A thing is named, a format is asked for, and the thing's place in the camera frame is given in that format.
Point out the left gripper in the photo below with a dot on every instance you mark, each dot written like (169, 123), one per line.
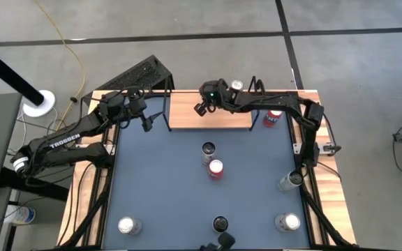
(137, 102)

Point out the black pole with white base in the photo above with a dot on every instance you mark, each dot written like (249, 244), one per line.
(9, 75)

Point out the white and blue container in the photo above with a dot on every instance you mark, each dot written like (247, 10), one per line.
(21, 215)

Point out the black metal beam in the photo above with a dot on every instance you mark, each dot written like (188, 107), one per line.
(37, 188)

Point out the grey-blue table mat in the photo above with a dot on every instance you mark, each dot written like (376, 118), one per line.
(173, 202)

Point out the black perforated computer case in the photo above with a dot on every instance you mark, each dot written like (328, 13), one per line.
(134, 75)

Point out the small black floor object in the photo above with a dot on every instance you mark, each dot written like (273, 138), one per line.
(73, 100)

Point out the red Fanta soda can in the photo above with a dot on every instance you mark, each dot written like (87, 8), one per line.
(216, 168)
(271, 120)

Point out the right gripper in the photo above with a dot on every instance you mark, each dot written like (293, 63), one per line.
(215, 91)

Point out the white Celsius slim can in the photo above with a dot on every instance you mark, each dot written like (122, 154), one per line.
(220, 224)
(289, 182)
(208, 150)

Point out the black round object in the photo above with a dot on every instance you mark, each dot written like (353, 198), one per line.
(226, 240)

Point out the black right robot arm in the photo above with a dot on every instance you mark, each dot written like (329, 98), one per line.
(274, 101)

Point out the black metal table frame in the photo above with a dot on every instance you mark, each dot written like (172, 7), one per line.
(326, 217)

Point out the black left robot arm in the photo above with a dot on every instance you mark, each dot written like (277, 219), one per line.
(65, 141)

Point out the wooden shelf with black frame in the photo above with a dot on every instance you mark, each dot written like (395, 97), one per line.
(183, 118)

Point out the silver Diet Coke can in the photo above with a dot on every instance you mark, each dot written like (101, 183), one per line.
(127, 225)
(236, 84)
(289, 222)

